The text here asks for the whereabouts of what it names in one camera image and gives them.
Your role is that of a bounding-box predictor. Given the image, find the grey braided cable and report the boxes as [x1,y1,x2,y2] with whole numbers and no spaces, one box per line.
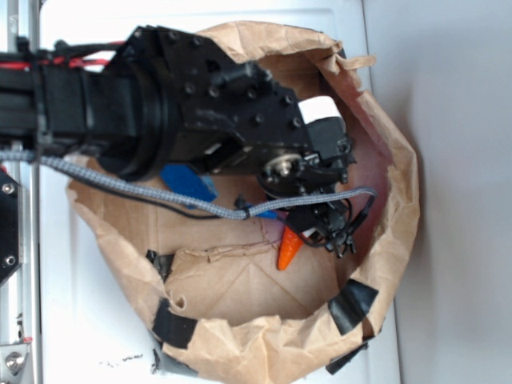
[0,150,378,221]

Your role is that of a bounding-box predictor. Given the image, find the blue sponge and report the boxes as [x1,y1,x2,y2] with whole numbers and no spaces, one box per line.
[159,164,218,213]

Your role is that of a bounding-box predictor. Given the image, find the silver metal frame rail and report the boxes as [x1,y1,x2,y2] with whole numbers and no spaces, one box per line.
[0,0,43,384]

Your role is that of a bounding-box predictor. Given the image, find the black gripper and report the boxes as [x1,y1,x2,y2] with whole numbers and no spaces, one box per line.
[258,96,360,257]

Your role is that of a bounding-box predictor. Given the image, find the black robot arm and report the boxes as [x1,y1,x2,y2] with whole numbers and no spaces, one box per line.
[1,26,364,255]

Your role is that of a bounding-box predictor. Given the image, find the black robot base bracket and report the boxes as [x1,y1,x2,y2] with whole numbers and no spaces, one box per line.
[0,166,21,286]

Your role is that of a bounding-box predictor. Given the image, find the brown paper bag bin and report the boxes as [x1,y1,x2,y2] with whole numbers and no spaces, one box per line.
[67,21,420,383]

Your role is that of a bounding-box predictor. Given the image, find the red and black wires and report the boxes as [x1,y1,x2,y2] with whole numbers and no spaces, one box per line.
[0,55,117,71]

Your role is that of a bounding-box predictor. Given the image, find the orange plastic toy carrot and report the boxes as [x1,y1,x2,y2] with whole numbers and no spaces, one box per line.
[277,226,304,270]

